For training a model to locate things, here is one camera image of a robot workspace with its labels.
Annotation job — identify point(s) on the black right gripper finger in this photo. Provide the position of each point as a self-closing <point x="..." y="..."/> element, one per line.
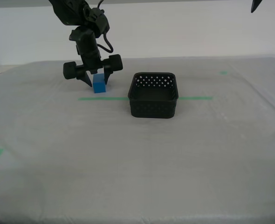
<point x="256" y="5"/>

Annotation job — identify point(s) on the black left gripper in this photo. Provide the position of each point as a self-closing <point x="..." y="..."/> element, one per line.
<point x="87" y="49"/>

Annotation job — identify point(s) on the blue block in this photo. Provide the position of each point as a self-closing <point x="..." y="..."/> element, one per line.
<point x="99" y="87"/>

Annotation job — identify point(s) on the black perforated plastic basket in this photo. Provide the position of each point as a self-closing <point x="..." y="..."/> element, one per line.
<point x="151" y="109"/>

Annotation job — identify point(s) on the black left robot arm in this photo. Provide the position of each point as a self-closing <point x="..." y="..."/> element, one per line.
<point x="67" y="11"/>

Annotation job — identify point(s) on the long green tape strip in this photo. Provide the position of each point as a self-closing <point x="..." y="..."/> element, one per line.
<point x="114" y="98"/>

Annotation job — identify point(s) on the white translucent table cover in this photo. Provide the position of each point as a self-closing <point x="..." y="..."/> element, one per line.
<point x="128" y="163"/>

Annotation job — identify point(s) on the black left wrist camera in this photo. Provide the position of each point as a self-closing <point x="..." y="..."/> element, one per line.
<point x="102" y="22"/>

